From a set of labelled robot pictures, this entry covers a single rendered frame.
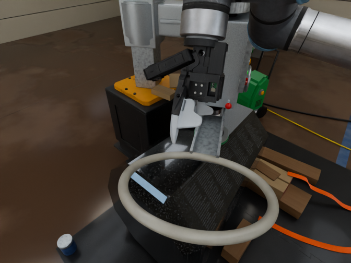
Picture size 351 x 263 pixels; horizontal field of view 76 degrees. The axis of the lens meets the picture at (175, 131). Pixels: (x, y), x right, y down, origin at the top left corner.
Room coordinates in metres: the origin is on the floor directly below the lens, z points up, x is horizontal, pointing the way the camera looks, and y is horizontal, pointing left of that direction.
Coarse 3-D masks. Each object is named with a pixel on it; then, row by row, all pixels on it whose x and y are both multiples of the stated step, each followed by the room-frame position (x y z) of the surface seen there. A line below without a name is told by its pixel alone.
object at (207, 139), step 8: (224, 112) 0.95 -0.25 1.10; (208, 120) 0.94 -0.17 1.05; (216, 120) 0.94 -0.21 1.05; (200, 128) 0.87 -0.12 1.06; (208, 128) 0.87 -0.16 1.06; (216, 128) 0.87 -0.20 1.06; (200, 136) 0.81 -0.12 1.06; (208, 136) 0.81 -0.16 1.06; (216, 136) 0.81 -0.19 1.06; (192, 144) 0.70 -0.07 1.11; (200, 144) 0.75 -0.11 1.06; (208, 144) 0.75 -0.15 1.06; (216, 144) 0.75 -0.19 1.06; (192, 152) 0.66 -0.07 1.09; (200, 152) 0.70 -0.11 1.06; (208, 152) 0.70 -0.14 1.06; (216, 152) 0.70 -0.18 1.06; (200, 160) 0.65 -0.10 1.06
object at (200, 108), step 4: (196, 100) 0.45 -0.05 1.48; (196, 104) 0.45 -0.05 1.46; (200, 104) 0.45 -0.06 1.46; (204, 104) 0.44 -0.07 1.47; (196, 108) 0.45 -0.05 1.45; (200, 108) 0.45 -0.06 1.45; (204, 108) 0.45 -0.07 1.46; (208, 108) 0.44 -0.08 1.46; (196, 112) 0.45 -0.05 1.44; (200, 112) 0.45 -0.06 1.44; (204, 112) 0.45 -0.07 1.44; (208, 112) 0.44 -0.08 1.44; (212, 112) 0.44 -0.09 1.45
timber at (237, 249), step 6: (240, 222) 0.88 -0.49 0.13; (246, 222) 0.88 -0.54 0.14; (228, 246) 0.71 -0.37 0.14; (234, 246) 0.71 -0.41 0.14; (240, 246) 0.71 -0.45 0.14; (246, 246) 0.71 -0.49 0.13; (222, 252) 0.69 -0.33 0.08; (228, 252) 0.67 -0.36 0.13; (234, 252) 0.67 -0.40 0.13; (240, 252) 0.67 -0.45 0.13; (228, 258) 0.66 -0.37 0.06; (234, 258) 0.63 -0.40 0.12
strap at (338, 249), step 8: (296, 176) 1.26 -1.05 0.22; (304, 176) 1.26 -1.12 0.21; (320, 192) 1.17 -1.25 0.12; (336, 200) 1.11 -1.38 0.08; (288, 232) 0.86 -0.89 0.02; (304, 240) 0.80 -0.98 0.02; (312, 240) 0.80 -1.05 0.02; (328, 248) 0.74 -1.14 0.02; (336, 248) 0.74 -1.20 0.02; (344, 248) 0.74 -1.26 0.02
